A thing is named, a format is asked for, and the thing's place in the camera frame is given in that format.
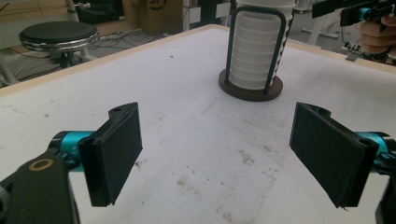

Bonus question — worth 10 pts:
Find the white table mat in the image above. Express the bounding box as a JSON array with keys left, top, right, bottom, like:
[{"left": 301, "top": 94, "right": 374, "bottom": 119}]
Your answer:
[{"left": 0, "top": 27, "right": 396, "bottom": 224}]

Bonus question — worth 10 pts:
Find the white metal stand leg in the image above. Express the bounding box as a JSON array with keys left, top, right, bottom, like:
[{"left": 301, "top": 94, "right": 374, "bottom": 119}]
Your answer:
[{"left": 65, "top": 0, "right": 92, "bottom": 61}]

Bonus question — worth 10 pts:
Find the black round stool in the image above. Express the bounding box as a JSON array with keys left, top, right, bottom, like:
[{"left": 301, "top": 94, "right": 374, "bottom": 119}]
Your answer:
[{"left": 18, "top": 21, "right": 101, "bottom": 69}]

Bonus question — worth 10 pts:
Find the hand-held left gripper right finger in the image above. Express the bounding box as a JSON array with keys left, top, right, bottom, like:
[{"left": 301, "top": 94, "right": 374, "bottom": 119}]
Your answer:
[{"left": 289, "top": 102, "right": 379, "bottom": 209}]

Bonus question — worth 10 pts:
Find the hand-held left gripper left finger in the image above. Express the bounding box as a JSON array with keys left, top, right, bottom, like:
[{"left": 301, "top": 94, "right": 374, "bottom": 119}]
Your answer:
[{"left": 78, "top": 102, "right": 144, "bottom": 208}]

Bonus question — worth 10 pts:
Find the cardboard box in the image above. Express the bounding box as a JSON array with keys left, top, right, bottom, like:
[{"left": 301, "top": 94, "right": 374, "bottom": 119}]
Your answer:
[{"left": 138, "top": 0, "right": 185, "bottom": 35}]

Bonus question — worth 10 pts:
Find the stack of white paper cups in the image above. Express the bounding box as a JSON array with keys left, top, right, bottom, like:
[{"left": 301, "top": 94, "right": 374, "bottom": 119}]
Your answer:
[{"left": 232, "top": 0, "right": 296, "bottom": 91}]

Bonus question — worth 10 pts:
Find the black wire cup holder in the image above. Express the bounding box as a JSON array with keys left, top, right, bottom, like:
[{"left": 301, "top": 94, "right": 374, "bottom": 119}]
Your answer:
[{"left": 218, "top": 5, "right": 287, "bottom": 103}]

